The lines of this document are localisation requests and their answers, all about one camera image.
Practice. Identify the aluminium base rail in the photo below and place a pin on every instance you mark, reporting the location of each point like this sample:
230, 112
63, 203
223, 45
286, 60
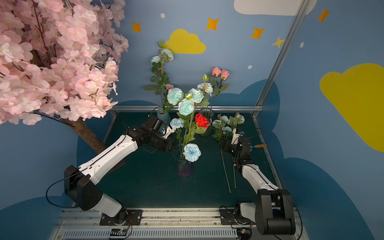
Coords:
163, 224

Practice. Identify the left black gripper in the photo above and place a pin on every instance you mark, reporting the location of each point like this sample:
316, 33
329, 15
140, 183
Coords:
167, 144

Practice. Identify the red and coral rose stem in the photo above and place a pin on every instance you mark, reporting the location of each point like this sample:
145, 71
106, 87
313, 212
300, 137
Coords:
202, 124

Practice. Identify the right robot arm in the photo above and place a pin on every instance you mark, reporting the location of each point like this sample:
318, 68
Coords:
273, 210

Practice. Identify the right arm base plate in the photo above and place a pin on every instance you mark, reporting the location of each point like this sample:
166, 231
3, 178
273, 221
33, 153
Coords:
229, 217

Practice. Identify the pink rose stem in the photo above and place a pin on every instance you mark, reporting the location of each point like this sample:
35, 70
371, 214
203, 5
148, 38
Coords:
217, 80

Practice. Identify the purple ribbed glass vase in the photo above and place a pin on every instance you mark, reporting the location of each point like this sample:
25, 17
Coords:
184, 168

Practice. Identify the light blue ceramic vase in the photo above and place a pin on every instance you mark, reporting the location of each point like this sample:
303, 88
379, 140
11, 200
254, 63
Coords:
163, 115

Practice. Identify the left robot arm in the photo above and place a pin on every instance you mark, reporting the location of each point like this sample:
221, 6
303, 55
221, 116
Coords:
80, 183

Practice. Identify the clear ribbed glass vase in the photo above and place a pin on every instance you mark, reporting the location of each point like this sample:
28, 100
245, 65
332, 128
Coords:
208, 113

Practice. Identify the aluminium frame corner post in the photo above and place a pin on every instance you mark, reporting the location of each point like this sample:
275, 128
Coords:
290, 37

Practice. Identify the white flower stem blue vase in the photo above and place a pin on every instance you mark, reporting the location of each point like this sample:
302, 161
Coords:
160, 82

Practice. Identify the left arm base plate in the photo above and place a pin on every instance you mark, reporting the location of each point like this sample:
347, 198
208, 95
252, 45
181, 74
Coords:
125, 217

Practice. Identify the pink cherry blossom tree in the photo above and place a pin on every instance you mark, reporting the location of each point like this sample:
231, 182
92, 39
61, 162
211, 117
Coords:
60, 60

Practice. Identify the blue rose stem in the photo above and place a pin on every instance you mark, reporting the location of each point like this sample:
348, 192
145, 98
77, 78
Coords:
238, 119

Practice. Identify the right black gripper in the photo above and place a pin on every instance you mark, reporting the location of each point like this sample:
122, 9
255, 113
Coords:
233, 147

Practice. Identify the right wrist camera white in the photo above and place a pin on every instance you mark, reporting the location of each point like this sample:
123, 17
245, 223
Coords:
236, 136

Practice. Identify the blue carnation stem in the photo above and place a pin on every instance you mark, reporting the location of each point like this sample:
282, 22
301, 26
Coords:
221, 132
176, 126
192, 152

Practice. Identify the aluminium frame back bar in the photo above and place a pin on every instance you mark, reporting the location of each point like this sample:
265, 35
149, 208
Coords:
187, 107

